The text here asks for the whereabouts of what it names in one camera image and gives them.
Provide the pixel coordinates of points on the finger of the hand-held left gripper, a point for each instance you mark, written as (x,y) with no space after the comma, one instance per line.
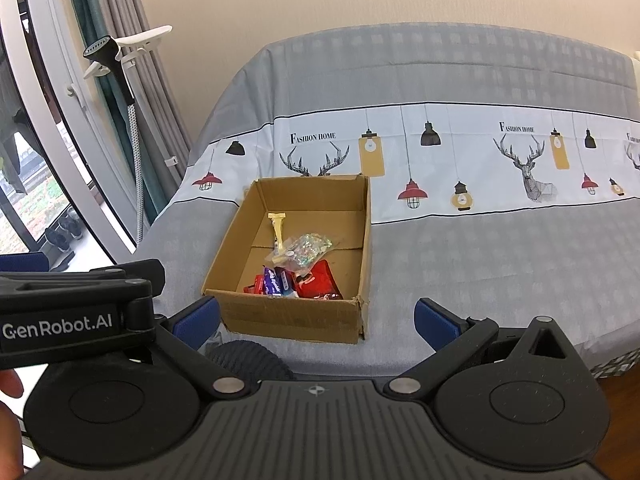
(22,261)
(135,275)

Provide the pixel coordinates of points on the red coffee stick packet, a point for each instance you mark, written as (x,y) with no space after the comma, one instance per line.
(254,285)

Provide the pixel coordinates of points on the purple candy packet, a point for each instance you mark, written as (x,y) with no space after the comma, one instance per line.
(276,281)

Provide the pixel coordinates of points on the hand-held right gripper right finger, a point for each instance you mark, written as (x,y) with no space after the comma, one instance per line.
(436,327)

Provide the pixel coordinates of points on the clear candy bag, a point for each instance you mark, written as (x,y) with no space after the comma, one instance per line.
(305,250)

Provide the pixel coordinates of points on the pair of dark shoes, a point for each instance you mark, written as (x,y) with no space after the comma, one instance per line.
(62,232)

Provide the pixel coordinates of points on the printed grey bedsheet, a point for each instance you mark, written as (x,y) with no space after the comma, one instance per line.
(450,85)

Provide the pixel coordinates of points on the brown cardboard box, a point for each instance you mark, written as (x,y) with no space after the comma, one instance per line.
(295,317)

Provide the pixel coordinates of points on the person's left hand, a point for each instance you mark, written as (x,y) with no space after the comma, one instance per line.
(10,435)

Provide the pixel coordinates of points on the grey curtain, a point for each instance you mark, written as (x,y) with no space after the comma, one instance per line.
(150,90)

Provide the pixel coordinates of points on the white window frame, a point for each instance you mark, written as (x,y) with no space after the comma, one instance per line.
(45,75)

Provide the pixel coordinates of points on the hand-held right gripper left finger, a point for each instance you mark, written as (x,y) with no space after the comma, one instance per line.
(195,321)

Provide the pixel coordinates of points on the garment steamer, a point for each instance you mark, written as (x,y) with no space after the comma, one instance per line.
(112,55)

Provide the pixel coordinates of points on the red snack packet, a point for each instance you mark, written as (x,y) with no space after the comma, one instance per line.
(320,282)

